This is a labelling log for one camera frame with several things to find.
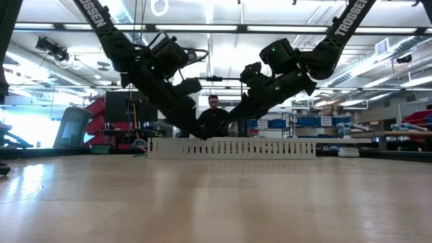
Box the person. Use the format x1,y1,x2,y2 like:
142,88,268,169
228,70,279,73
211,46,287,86
197,94,234,138

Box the black monitor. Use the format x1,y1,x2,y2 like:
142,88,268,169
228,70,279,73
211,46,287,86
105,90,159,124

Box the black aluminium table frame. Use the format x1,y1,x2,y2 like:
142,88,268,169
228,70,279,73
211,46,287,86
0,146,432,163

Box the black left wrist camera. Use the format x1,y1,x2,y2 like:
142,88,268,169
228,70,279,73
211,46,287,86
173,78,203,98

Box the yellow hanging cable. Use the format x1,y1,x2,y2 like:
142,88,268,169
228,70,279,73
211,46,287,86
133,103,140,140

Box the black mounted camera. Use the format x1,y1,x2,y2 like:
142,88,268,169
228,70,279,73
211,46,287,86
35,36,68,62

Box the red rack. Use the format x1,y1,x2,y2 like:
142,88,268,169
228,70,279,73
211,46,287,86
84,97,132,149

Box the white slotted cable duct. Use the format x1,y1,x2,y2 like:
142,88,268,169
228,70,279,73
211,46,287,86
147,137,317,161

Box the black background gantry frame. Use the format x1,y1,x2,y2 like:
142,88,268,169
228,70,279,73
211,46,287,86
197,76,244,136

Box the grey office chair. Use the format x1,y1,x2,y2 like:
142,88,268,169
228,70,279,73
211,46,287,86
53,107,94,149

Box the wooden workbench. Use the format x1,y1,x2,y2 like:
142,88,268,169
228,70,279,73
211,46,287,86
350,130,432,140

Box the pale grey roll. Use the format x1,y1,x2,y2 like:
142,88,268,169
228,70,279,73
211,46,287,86
390,123,428,133
337,121,371,136

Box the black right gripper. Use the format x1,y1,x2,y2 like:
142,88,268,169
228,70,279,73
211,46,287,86
227,62,318,122

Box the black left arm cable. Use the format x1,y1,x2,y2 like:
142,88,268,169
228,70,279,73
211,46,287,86
147,31,210,70

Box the white hanging ring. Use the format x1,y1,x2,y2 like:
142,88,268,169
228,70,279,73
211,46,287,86
150,0,169,17

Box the red storage bin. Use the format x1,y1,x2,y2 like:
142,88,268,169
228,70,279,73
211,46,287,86
401,109,432,126

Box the white duct cover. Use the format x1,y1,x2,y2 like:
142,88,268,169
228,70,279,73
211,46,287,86
205,136,373,144

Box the pale coiled cable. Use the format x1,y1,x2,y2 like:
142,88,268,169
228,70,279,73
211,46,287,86
131,138,149,150

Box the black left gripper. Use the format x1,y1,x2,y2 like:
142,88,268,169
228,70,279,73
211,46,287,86
130,63,209,141

